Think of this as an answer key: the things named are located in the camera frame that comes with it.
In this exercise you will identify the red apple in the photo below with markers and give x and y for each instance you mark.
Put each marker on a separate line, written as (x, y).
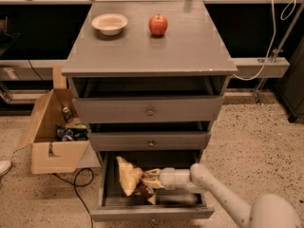
(158, 25)

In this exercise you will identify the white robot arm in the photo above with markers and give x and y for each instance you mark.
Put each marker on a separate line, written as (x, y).
(267, 211)

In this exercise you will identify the grey drawer cabinet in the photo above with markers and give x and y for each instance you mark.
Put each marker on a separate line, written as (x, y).
(191, 46)

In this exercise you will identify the cardboard box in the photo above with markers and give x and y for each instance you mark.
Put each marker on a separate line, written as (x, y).
(49, 154)

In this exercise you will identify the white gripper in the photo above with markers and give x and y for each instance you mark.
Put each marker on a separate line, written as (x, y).
(166, 177)

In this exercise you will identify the white bowl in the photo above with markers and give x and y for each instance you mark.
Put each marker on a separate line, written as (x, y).
(110, 24)

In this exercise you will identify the metal soda can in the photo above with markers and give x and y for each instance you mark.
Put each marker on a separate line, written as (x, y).
(67, 114)

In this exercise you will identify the blue snack bag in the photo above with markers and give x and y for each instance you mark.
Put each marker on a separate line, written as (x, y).
(77, 132)

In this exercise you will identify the grey bottom drawer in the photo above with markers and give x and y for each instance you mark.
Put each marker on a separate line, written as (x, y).
(115, 205)

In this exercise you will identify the grey top drawer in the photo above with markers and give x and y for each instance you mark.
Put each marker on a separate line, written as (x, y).
(145, 100)

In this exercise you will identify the brown chip bag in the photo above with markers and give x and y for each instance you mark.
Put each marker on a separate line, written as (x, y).
(131, 181)

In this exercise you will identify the white shoe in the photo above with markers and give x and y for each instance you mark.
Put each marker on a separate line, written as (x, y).
(5, 167)

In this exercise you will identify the grey middle drawer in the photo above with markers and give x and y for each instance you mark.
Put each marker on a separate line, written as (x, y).
(148, 136)

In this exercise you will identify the grey drawer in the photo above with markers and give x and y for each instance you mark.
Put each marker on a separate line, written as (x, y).
(145, 100)
(115, 205)
(148, 136)

